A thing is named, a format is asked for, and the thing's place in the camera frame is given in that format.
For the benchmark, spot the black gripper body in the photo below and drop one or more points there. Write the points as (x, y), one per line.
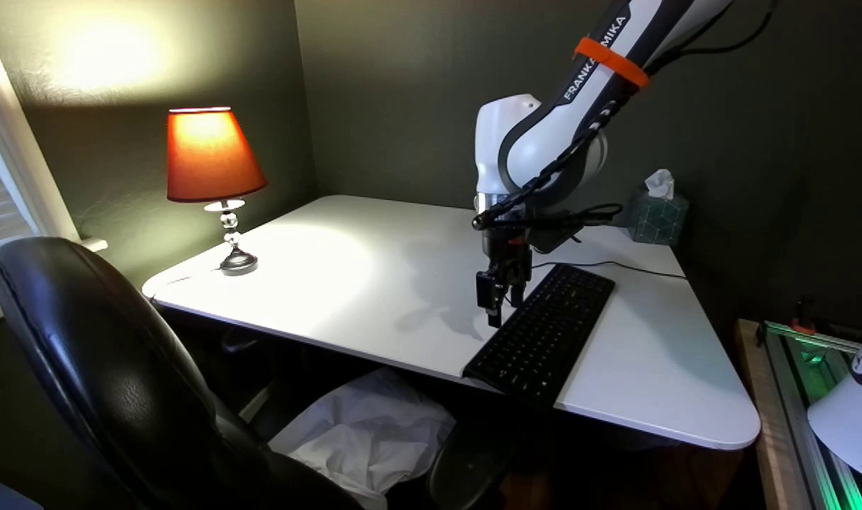
(508, 263)

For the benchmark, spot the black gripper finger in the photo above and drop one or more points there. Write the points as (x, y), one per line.
(517, 293)
(494, 314)

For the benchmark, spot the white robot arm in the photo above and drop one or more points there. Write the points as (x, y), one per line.
(534, 151)

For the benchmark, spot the black computer keyboard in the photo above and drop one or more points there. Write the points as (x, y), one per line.
(537, 346)

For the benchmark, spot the green tissue box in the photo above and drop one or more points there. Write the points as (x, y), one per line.
(660, 210)

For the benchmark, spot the white crumpled bag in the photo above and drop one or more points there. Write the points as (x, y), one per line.
(368, 437)

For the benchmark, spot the orange shade table lamp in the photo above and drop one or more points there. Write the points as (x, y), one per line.
(212, 161)

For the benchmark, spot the wooden side shelf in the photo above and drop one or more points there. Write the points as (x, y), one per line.
(786, 372)

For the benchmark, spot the white black cap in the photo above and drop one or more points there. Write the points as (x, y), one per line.
(837, 419)

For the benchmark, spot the black office chair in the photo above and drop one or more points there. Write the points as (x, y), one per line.
(135, 396)

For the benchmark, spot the white window frame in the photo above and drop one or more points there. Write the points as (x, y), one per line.
(31, 196)

